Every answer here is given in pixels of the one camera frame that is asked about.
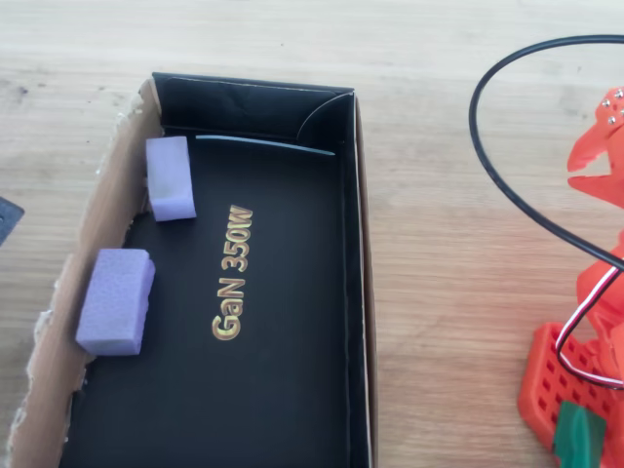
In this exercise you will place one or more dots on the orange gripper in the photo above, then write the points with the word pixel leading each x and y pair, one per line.
pixel 601 146

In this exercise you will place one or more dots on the purple foam block torn face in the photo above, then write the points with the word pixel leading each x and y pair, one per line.
pixel 170 180

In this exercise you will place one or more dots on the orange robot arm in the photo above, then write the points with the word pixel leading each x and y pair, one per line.
pixel 541 385

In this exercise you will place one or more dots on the black cardboard box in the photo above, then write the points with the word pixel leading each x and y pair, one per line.
pixel 273 292

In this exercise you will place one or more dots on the purple foam block smooth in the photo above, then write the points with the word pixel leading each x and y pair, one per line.
pixel 114 302

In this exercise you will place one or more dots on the dark green table clamp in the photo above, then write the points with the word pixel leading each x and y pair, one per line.
pixel 580 434

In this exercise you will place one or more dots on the dark grey sticker patch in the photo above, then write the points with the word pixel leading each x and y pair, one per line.
pixel 7 219

